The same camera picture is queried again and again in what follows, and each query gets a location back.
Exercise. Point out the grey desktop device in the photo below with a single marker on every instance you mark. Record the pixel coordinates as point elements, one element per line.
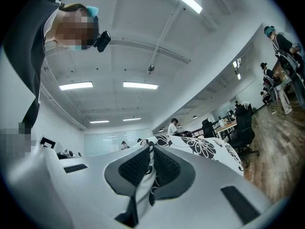
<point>62,155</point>

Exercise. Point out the black head-worn camera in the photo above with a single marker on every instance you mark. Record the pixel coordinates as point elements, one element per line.
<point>103,41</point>

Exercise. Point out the person's head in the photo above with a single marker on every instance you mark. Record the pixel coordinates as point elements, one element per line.
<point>71,27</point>

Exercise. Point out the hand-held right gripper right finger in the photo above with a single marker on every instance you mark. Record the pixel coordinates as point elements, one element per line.
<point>209,194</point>

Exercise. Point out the light blue face mask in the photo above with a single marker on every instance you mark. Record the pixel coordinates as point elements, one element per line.
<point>76,48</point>

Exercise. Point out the black office chair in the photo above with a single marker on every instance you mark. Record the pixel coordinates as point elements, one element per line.
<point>244,125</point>
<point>208,128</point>

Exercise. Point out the white black floral cushion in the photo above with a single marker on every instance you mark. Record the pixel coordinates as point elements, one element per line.
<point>202,147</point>

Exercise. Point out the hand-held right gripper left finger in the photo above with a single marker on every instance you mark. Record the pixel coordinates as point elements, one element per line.
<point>90,187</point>

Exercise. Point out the person's black white shirt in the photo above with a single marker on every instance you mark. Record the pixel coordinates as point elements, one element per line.
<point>26,44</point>

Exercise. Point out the illuminated wall sign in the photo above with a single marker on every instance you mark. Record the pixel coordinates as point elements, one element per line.
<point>238,76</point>

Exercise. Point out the white desk with wooden top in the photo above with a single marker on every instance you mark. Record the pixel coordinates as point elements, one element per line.
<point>226,126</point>

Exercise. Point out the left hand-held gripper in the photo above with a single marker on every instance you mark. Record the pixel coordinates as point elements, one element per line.
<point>47,142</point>

